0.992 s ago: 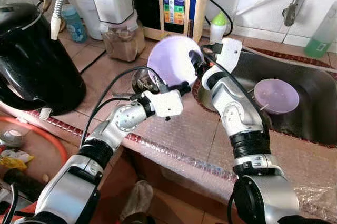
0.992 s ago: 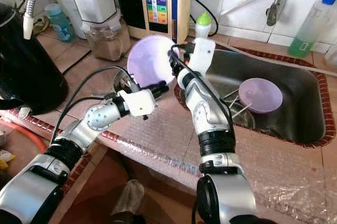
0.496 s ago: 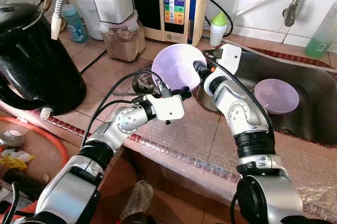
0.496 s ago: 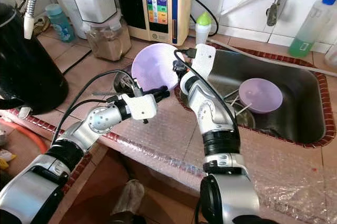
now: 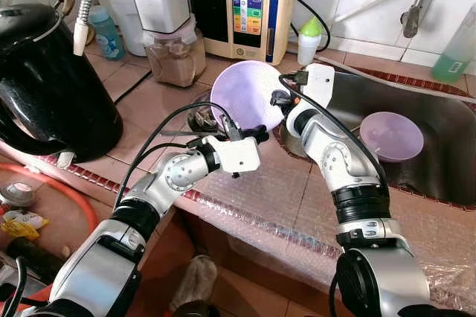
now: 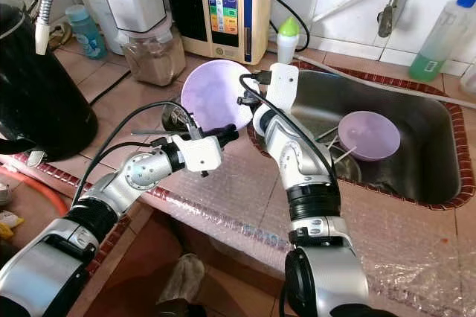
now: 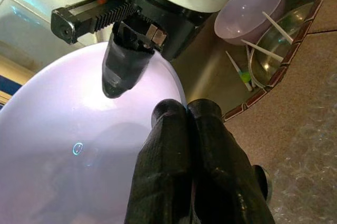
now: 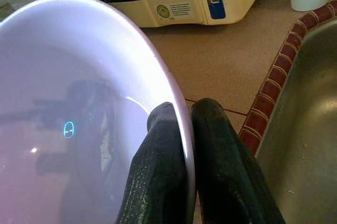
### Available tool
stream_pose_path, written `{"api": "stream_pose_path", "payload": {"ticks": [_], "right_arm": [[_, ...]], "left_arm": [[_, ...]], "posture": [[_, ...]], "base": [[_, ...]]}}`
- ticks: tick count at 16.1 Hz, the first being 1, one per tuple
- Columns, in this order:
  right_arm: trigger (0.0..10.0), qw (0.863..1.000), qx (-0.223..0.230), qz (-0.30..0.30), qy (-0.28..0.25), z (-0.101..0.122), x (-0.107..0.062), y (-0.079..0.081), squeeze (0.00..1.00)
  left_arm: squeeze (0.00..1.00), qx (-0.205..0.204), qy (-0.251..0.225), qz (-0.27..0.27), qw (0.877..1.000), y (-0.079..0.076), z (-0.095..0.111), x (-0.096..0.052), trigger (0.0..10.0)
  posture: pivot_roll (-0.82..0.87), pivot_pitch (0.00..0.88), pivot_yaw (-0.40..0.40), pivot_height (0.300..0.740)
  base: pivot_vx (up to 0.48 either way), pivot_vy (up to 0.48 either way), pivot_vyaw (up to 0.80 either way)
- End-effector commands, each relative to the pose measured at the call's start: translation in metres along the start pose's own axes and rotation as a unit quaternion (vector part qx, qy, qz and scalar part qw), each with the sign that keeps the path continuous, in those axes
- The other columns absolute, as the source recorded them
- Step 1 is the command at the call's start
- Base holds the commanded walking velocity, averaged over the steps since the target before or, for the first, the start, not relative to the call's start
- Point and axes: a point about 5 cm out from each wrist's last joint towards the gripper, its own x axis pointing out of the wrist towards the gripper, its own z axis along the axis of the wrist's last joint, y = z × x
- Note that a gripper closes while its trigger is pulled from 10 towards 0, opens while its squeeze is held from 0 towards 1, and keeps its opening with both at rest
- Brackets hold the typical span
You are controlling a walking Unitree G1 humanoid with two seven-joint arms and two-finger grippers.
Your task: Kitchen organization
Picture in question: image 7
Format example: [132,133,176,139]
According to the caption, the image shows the stainless steel sink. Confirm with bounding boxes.
[160,0,334,121]

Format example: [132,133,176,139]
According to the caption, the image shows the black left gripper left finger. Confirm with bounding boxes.
[123,98,197,224]

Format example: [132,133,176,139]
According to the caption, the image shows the small steel bowl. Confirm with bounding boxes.
[248,11,301,89]

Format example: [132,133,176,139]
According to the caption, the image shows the lilac plastic bowl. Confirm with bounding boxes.
[213,0,287,47]
[0,41,189,224]

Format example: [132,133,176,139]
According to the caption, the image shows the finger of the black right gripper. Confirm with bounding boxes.
[101,21,155,100]

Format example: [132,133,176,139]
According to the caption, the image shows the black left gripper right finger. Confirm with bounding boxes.
[186,98,276,224]

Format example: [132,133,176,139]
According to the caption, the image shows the white spoon green mark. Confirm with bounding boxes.
[225,51,254,93]

